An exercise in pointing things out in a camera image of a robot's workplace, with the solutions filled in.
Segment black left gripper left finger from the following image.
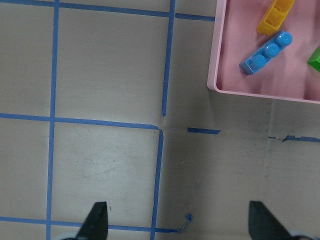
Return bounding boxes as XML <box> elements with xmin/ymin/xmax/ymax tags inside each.
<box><xmin>74</xmin><ymin>201</ymin><xmax>109</xmax><ymax>240</ymax></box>

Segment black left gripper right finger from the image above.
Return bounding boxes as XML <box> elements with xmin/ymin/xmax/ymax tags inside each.
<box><xmin>248</xmin><ymin>201</ymin><xmax>295</xmax><ymax>240</ymax></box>

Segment green toy block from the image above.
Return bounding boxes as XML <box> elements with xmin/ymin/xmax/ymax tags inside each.
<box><xmin>307</xmin><ymin>47</ymin><xmax>320</xmax><ymax>72</ymax></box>

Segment blue toy block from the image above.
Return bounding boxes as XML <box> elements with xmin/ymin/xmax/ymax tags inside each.
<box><xmin>239</xmin><ymin>30</ymin><xmax>293</xmax><ymax>76</ymax></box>

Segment yellow toy block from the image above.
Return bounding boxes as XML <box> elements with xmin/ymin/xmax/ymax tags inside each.
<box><xmin>256</xmin><ymin>0</ymin><xmax>295</xmax><ymax>36</ymax></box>

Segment pink plastic box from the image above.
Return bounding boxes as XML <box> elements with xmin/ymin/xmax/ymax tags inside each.
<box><xmin>207</xmin><ymin>0</ymin><xmax>320</xmax><ymax>104</ymax></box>

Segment brown paper table cover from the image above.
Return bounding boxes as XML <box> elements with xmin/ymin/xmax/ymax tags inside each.
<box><xmin>0</xmin><ymin>0</ymin><xmax>320</xmax><ymax>240</ymax></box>

